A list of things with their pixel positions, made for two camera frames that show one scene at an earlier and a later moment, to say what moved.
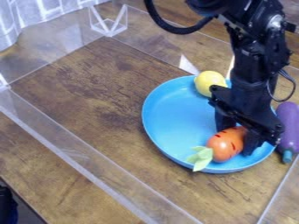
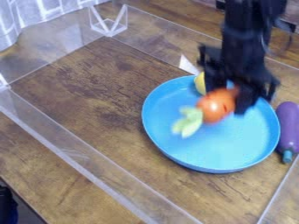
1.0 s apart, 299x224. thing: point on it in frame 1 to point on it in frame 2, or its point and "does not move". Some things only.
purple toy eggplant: (287, 127) does not move
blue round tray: (178, 117) does not move
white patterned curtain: (23, 13) does not move
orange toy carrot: (224, 145) to (214, 107)
